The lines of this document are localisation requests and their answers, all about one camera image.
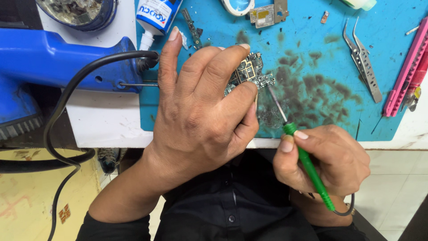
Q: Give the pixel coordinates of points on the person's left hand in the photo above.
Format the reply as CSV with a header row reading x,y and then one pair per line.
x,y
194,127

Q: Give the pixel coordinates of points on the person's right hand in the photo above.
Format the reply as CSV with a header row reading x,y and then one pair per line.
x,y
337,160

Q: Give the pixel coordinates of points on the green phone circuit board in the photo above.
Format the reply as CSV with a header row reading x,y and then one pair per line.
x,y
249,70

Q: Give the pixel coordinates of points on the dark shoe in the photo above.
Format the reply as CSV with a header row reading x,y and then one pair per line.
x,y
110,160

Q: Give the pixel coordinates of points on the person's black shirt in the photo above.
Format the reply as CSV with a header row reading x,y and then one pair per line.
x,y
240,207

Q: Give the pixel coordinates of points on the blue silicone work mat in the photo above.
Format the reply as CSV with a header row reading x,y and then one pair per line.
x,y
321,67

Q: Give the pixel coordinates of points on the silver perforated tweezers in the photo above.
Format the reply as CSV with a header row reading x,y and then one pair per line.
x,y
366,67

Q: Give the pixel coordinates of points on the narrow dark circuit strip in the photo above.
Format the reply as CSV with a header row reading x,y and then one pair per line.
x,y
193,28

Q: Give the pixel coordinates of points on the dark furniture corner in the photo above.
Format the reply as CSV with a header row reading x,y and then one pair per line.
x,y
416,224

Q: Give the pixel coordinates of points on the pink utility knife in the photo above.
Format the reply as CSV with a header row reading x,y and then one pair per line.
x,y
403,80

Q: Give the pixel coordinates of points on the white glue tube blue label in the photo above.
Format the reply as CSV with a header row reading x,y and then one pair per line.
x,y
155,16

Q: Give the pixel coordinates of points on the white blue round magnifier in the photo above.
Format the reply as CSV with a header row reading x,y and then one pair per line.
x,y
238,6

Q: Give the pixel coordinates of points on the silver metal shield plate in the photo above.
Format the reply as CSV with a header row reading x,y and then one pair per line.
x,y
264,15

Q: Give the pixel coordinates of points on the small copper part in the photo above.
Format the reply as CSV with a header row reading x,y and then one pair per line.
x,y
324,17

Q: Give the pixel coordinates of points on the small silver metal piece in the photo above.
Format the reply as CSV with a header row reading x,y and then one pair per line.
x,y
412,30

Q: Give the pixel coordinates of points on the orange floor sticker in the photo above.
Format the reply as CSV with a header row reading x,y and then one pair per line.
x,y
64,213

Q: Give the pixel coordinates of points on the blue hot air gun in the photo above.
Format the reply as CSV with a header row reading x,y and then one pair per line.
x,y
50,63

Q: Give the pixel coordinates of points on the green white bottle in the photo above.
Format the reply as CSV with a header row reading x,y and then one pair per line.
x,y
359,3

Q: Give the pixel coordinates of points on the blue round container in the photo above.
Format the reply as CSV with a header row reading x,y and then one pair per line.
x,y
78,13

